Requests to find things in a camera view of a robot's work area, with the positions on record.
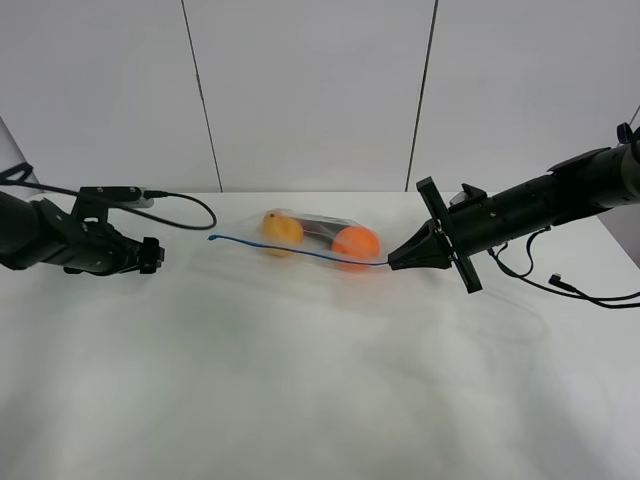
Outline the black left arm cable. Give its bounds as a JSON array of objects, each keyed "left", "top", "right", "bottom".
[{"left": 0, "top": 180, "right": 218, "bottom": 232}]

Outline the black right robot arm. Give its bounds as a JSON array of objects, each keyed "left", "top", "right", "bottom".
[{"left": 388, "top": 123, "right": 639, "bottom": 293}]

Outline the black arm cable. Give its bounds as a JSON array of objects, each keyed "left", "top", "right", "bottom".
[
  {"left": 487, "top": 227, "right": 640, "bottom": 310},
  {"left": 0, "top": 180, "right": 218, "bottom": 232}
]

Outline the orange fruit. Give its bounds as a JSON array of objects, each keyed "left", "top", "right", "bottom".
[{"left": 331, "top": 226, "right": 381, "bottom": 272}]

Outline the clear zip bag blue seal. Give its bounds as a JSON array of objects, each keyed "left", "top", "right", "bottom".
[{"left": 192, "top": 208, "right": 391, "bottom": 294}]

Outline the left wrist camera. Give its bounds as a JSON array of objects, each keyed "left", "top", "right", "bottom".
[{"left": 79, "top": 186, "right": 154, "bottom": 209}]

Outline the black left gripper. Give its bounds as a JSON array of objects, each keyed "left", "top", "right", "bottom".
[{"left": 108, "top": 237, "right": 165, "bottom": 275}]

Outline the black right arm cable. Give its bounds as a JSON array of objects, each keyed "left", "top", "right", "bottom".
[{"left": 487, "top": 227, "right": 640, "bottom": 310}]

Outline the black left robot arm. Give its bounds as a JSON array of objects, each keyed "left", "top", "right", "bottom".
[{"left": 1, "top": 186, "right": 165, "bottom": 276}]

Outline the dark eggplant in bag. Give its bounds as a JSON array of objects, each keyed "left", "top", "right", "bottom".
[{"left": 295, "top": 215, "right": 353, "bottom": 249}]

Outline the yellow-orange fruit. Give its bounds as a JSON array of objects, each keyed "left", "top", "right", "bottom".
[{"left": 260, "top": 210, "right": 304, "bottom": 257}]

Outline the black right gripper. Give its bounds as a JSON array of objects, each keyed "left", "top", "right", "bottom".
[{"left": 388, "top": 177, "right": 482, "bottom": 294}]

